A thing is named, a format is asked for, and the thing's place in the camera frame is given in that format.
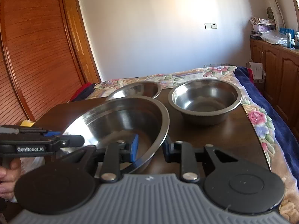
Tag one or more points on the blue blanket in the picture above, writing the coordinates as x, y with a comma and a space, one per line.
283, 134

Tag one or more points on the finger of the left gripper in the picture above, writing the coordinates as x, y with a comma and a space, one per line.
15, 129
68, 140

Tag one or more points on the large steel bowl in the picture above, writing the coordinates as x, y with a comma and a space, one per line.
121, 118

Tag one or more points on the clear plastic bag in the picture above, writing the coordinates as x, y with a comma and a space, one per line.
274, 37

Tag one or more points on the wall switch plate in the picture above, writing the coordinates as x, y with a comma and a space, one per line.
210, 26

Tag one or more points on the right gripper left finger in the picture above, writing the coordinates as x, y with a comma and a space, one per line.
117, 152

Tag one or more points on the floral bed quilt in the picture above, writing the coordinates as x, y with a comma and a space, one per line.
171, 80

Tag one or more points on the white paper bag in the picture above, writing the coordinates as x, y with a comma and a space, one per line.
256, 72

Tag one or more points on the yellow plush toy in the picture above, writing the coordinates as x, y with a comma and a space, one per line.
27, 123

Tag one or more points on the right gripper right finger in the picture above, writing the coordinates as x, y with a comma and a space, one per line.
182, 153

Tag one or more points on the wall power strip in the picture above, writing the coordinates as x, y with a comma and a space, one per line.
217, 65

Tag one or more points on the person left hand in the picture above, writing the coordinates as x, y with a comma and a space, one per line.
9, 177

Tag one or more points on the small steel bowl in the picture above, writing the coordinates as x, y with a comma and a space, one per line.
205, 101

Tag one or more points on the wooden louvered wardrobe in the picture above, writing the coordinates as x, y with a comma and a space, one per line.
45, 57

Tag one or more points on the wooden side cabinet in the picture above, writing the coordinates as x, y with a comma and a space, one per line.
281, 82

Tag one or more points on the medium steel bowl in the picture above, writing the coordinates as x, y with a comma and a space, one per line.
144, 88

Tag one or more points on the red cloth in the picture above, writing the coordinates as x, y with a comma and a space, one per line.
83, 87

